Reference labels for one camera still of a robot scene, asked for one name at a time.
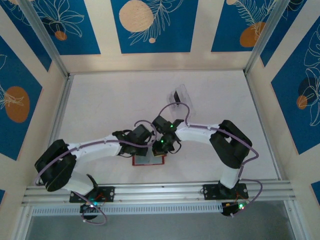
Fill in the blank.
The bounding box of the red box base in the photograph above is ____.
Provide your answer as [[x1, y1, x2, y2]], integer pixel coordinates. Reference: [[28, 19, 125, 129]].
[[131, 149, 168, 167]]

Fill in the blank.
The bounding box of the dark credit card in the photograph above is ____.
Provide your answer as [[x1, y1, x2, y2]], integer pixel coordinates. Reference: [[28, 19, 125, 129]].
[[172, 89, 182, 105]]

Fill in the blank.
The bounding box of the clear acrylic card box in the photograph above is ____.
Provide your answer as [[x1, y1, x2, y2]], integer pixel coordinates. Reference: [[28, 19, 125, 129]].
[[166, 83, 196, 121]]

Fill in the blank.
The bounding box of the black controller board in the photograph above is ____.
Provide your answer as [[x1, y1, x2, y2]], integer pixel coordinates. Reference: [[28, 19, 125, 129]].
[[220, 199, 250, 218], [79, 202, 101, 221]]

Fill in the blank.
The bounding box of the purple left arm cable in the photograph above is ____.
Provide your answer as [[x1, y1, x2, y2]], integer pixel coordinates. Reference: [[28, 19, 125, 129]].
[[33, 120, 158, 226]]

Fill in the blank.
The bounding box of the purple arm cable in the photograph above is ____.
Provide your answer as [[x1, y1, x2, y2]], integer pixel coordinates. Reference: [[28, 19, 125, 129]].
[[159, 102, 264, 218], [33, 120, 158, 226]]

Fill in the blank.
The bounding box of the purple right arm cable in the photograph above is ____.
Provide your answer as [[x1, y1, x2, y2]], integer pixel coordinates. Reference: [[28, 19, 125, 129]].
[[159, 102, 264, 218]]

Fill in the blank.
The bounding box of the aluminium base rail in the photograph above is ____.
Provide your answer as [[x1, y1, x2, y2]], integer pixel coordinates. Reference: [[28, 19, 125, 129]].
[[21, 179, 297, 206]]

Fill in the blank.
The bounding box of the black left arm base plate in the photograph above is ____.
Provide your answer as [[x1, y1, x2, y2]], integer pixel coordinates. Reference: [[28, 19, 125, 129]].
[[69, 186, 116, 203]]

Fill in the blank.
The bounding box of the white slotted cable duct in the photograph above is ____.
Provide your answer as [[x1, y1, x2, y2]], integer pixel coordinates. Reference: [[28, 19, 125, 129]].
[[31, 201, 225, 216]]

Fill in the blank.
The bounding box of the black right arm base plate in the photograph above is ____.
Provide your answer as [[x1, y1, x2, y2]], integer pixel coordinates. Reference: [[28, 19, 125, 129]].
[[202, 183, 250, 201]]

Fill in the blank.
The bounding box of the aluminium side rail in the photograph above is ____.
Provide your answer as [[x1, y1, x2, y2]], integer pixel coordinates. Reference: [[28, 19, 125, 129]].
[[244, 71, 283, 181], [36, 73, 75, 187]]

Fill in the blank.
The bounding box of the aluminium frame post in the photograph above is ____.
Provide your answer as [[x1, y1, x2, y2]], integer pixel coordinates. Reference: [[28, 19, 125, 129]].
[[244, 0, 287, 77], [18, 0, 70, 78]]

